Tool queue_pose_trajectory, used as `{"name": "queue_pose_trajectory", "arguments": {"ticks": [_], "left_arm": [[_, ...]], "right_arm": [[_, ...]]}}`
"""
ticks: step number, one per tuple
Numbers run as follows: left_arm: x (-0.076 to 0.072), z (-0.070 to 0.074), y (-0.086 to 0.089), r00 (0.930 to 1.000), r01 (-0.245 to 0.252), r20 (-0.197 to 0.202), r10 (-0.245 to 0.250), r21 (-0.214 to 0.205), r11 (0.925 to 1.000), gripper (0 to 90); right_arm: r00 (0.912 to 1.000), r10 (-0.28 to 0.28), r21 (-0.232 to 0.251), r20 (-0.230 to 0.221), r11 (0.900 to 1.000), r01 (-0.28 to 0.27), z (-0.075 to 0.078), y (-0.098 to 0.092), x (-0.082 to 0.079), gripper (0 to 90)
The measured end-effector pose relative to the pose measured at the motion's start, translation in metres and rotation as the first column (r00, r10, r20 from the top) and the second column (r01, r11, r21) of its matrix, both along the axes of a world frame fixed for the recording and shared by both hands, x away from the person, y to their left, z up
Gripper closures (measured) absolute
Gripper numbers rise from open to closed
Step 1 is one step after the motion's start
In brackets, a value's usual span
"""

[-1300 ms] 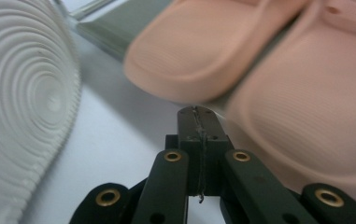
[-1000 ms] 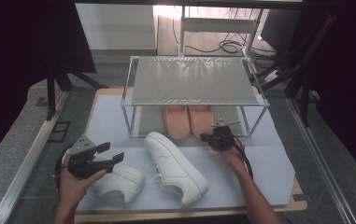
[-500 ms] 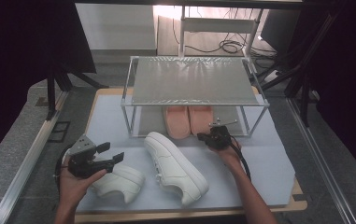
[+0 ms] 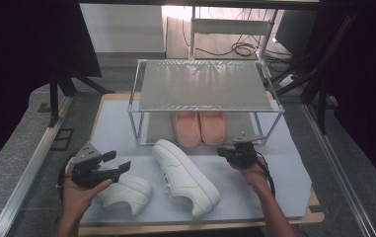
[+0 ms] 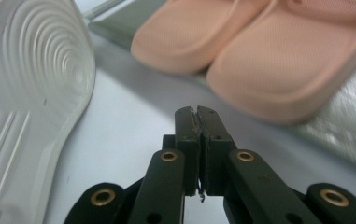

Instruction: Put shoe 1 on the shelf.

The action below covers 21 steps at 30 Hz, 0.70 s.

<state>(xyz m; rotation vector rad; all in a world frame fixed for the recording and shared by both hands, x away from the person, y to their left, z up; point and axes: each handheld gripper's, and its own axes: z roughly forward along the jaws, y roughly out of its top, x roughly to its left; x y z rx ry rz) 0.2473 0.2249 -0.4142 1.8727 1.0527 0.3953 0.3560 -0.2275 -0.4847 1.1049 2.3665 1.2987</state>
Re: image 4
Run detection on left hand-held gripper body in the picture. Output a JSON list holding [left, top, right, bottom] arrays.
[[71, 141, 120, 190]]

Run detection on person's right hand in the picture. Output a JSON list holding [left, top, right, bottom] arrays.
[[230, 157, 270, 194]]

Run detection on white metal stand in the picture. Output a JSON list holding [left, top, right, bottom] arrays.
[[188, 6, 279, 62]]

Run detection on black metal stand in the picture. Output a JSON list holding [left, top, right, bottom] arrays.
[[267, 13, 357, 134]]

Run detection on person's left hand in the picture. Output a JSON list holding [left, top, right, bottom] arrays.
[[61, 164, 114, 218]]

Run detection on right hand-held gripper cable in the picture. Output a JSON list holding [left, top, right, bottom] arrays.
[[256, 151, 277, 198]]

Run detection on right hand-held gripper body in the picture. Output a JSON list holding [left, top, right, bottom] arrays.
[[228, 131, 259, 170]]

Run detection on black monitor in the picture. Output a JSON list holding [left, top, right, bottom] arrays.
[[273, 9, 318, 57]]

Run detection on black tripod stand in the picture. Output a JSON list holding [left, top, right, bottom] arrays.
[[47, 65, 115, 128]]

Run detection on black floor cables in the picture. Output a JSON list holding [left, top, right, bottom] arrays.
[[182, 9, 295, 59]]

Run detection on white sneaker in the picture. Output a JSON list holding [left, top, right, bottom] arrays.
[[95, 172, 154, 216], [151, 138, 222, 219]]

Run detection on aluminium floor rail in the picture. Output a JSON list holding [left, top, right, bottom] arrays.
[[0, 95, 73, 237], [302, 103, 376, 237]]

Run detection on white cabinet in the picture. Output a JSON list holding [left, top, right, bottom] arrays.
[[79, 3, 167, 54]]

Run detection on dark curtain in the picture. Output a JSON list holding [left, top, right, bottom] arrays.
[[0, 0, 103, 181], [307, 0, 376, 187]]

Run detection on metal shoe rack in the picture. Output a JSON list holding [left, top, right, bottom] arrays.
[[126, 58, 286, 147]]

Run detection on light grey table mat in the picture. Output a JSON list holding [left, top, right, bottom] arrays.
[[80, 100, 313, 225]]

